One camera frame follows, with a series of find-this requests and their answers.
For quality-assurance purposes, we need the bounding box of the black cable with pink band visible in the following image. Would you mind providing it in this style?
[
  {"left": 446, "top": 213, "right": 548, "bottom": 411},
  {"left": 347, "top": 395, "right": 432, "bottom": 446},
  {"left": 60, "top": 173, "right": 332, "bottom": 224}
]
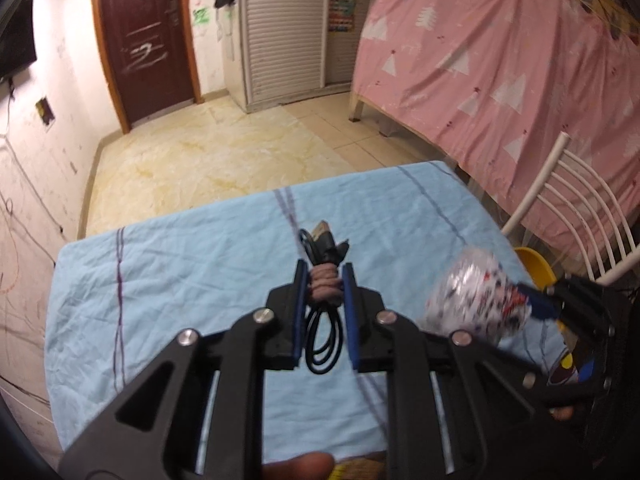
[{"left": 297, "top": 219, "right": 353, "bottom": 375}]

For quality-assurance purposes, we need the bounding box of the pink printed curtain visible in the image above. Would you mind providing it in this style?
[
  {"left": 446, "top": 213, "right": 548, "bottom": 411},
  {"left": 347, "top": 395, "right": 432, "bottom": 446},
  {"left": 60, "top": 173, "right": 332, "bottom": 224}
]
[{"left": 350, "top": 0, "right": 640, "bottom": 271}]

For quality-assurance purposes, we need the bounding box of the dark red door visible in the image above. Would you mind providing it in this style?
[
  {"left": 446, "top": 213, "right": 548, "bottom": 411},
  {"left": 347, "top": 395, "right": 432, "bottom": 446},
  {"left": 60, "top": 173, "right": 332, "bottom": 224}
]
[{"left": 90, "top": 0, "right": 203, "bottom": 135}]

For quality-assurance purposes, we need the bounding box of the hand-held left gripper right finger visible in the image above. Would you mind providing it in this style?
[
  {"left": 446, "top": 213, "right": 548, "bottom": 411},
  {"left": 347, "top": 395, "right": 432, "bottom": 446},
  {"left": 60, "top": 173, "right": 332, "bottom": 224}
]
[{"left": 344, "top": 262, "right": 591, "bottom": 480}]

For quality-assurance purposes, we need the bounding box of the colourful wall poster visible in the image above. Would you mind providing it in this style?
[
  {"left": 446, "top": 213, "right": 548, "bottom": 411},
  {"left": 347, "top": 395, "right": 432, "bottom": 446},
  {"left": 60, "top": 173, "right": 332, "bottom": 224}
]
[{"left": 328, "top": 0, "right": 360, "bottom": 35}]

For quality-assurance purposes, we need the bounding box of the yellow bin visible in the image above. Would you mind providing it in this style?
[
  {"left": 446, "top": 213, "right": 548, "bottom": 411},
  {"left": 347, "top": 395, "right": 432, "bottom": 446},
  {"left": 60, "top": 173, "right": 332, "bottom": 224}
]
[{"left": 515, "top": 246, "right": 558, "bottom": 287}]

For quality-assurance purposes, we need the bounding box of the white printed plastic wrapper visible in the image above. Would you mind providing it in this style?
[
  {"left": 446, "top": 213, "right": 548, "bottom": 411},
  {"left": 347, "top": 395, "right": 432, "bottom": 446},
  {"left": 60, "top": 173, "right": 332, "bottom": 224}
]
[{"left": 424, "top": 246, "right": 531, "bottom": 346}]

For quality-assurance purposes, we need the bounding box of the wall-mounted black television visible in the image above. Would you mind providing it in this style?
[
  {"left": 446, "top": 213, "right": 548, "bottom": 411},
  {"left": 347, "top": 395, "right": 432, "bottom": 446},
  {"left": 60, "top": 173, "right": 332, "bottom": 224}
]
[{"left": 0, "top": 0, "right": 38, "bottom": 78}]

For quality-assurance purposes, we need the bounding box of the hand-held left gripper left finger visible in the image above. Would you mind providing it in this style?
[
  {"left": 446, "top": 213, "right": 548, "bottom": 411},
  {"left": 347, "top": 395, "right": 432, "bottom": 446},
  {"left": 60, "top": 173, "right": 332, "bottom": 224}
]
[{"left": 59, "top": 260, "right": 307, "bottom": 480}]

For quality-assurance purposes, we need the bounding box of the white metal chair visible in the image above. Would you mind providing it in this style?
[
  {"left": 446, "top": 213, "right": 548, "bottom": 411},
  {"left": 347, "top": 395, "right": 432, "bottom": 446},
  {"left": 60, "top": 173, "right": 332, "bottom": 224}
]
[{"left": 500, "top": 131, "right": 640, "bottom": 286}]

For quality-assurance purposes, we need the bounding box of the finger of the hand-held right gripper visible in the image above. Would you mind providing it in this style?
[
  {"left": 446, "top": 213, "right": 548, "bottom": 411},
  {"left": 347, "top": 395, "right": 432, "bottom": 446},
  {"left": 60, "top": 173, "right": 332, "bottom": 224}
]
[
  {"left": 517, "top": 284, "right": 563, "bottom": 320},
  {"left": 480, "top": 340, "right": 548, "bottom": 386}
]

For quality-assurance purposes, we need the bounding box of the light blue tablecloth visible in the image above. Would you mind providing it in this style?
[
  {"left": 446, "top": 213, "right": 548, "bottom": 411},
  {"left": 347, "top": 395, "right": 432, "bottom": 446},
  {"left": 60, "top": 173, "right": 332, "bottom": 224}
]
[{"left": 44, "top": 160, "right": 571, "bottom": 466}]

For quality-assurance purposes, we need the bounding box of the white louvered wardrobe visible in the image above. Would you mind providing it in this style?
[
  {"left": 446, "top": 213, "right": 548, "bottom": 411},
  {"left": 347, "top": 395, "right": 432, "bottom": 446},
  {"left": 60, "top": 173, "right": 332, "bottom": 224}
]
[{"left": 239, "top": 0, "right": 391, "bottom": 113}]

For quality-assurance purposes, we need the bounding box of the person's left hand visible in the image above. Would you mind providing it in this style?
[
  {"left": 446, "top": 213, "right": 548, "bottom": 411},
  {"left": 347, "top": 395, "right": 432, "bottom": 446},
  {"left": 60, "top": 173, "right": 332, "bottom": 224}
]
[{"left": 262, "top": 451, "right": 335, "bottom": 480}]

